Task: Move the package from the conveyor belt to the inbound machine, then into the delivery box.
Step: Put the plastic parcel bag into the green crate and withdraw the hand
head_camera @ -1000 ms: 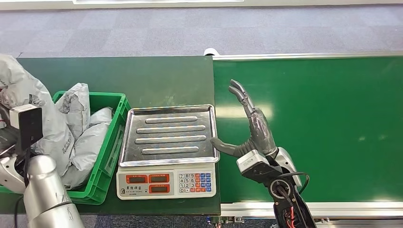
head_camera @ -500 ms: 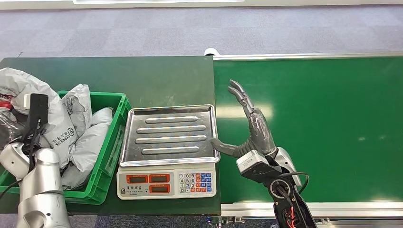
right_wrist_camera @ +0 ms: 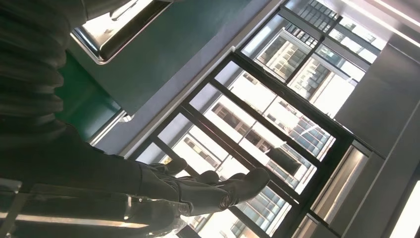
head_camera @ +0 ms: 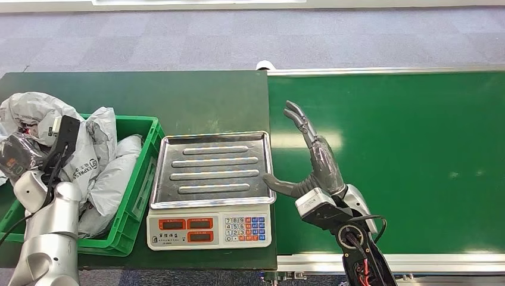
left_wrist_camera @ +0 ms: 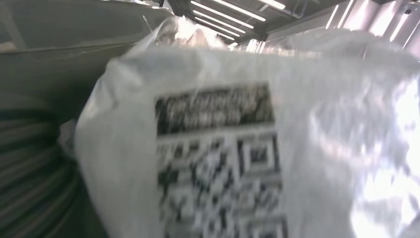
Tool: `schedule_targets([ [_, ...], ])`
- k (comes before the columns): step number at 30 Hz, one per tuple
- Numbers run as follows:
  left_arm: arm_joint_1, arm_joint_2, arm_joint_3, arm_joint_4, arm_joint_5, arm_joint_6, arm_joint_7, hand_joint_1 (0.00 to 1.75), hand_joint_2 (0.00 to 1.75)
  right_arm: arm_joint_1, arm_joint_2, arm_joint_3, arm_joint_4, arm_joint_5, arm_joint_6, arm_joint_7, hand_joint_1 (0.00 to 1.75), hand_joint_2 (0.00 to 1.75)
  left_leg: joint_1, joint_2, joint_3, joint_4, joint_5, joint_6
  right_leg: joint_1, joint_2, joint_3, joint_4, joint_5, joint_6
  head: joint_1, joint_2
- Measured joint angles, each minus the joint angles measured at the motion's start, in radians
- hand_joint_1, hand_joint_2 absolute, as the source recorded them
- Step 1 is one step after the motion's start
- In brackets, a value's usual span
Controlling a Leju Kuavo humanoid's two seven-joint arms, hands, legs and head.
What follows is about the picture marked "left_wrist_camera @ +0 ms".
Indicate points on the grey red-print courier package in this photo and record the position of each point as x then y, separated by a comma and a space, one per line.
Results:
295, 148

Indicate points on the ceiling light strip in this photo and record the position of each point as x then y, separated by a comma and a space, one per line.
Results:
223, 15
236, 10

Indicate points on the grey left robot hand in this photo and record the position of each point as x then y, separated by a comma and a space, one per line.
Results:
49, 82

